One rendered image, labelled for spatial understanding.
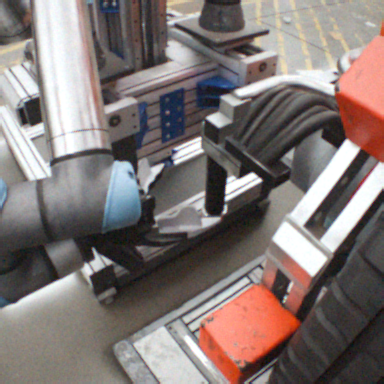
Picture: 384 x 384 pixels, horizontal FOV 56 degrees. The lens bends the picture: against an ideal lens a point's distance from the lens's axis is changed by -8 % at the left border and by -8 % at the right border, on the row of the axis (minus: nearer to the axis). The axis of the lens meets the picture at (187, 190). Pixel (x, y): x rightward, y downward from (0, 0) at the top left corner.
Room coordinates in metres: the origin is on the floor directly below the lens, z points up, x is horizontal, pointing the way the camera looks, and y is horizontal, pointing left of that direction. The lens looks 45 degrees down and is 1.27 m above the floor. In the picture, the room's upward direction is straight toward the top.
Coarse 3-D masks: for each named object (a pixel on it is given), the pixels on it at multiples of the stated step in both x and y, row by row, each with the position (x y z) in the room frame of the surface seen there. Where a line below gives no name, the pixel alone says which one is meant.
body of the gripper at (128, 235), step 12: (144, 192) 0.39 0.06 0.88; (144, 204) 0.36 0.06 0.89; (144, 216) 0.36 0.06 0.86; (120, 228) 0.34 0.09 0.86; (132, 228) 0.34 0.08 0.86; (144, 228) 0.36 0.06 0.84; (84, 240) 0.31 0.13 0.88; (96, 240) 0.33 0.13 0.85; (120, 240) 0.34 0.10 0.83; (132, 240) 0.34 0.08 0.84; (84, 252) 0.30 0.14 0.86
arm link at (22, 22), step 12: (0, 0) 0.65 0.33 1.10; (12, 0) 0.70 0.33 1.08; (24, 0) 0.80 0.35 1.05; (0, 12) 0.70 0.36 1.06; (12, 12) 0.74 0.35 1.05; (24, 12) 0.81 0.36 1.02; (0, 24) 0.77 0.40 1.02; (12, 24) 0.78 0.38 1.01; (24, 24) 0.81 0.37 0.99; (0, 36) 0.82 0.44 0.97; (12, 36) 0.81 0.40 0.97; (24, 36) 0.85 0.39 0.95
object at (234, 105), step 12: (252, 84) 0.47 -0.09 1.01; (264, 84) 0.47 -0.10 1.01; (276, 84) 0.48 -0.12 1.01; (288, 84) 0.48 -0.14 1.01; (300, 84) 0.49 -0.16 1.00; (312, 84) 0.48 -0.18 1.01; (324, 84) 0.48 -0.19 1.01; (228, 96) 0.45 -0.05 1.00; (240, 96) 0.44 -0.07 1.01; (252, 96) 0.45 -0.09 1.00; (324, 96) 0.47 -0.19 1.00; (228, 108) 0.43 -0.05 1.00; (240, 108) 0.43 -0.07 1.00
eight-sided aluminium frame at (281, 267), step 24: (336, 168) 0.28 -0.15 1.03; (360, 168) 0.29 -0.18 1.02; (312, 192) 0.27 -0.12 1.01; (336, 192) 0.27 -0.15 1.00; (360, 192) 0.25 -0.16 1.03; (288, 216) 0.25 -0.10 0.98; (312, 216) 0.25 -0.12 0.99; (360, 216) 0.23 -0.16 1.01; (288, 240) 0.23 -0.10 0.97; (312, 240) 0.22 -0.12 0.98; (336, 240) 0.22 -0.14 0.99; (288, 264) 0.22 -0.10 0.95; (312, 264) 0.21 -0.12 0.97; (336, 264) 0.21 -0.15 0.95; (312, 288) 0.19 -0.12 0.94
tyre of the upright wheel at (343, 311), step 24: (360, 264) 0.16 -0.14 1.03; (336, 288) 0.16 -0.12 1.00; (360, 288) 0.15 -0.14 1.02; (312, 312) 0.16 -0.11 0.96; (336, 312) 0.14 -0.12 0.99; (360, 312) 0.13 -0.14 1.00; (312, 336) 0.14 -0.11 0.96; (336, 336) 0.13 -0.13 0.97; (360, 336) 0.12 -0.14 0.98; (288, 360) 0.13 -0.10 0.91; (312, 360) 0.12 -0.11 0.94; (336, 360) 0.11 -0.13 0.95; (360, 360) 0.10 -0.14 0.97
